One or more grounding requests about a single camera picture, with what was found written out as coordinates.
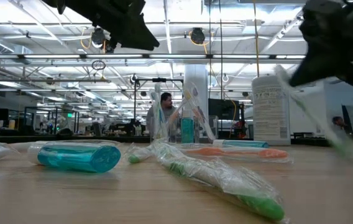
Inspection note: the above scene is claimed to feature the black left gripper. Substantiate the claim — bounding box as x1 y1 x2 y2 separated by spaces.
41 0 160 51

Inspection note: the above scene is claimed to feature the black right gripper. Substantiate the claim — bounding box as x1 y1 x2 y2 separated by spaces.
288 0 353 88

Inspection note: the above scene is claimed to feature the blue mouthwash bottle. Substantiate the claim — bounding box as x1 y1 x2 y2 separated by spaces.
181 109 195 144
212 139 270 149
27 141 122 174

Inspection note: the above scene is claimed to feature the long ceiling light strip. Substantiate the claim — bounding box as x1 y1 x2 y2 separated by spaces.
0 53 353 60

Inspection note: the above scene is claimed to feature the person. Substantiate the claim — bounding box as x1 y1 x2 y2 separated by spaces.
146 91 177 139
331 116 348 133

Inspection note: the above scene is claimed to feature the white wipes canister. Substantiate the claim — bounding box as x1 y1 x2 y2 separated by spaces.
251 75 291 146

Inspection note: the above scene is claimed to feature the white pillar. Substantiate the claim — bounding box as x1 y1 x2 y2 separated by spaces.
183 63 209 125

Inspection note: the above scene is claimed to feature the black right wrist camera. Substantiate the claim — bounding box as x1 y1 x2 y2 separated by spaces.
334 60 353 88

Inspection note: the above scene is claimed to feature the black ceiling cable reel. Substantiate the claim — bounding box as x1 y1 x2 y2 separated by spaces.
91 27 106 49
190 27 206 45

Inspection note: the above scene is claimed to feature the black camera stand frame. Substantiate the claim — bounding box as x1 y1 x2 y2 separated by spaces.
132 77 184 138

